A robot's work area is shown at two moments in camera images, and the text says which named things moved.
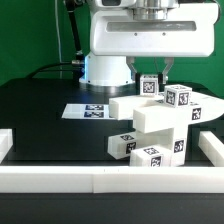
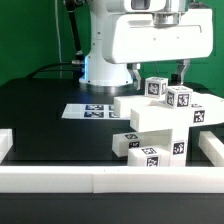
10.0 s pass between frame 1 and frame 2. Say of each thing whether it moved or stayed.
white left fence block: stayed
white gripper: stayed
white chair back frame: stayed
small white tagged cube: moved
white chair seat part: moved
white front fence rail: stayed
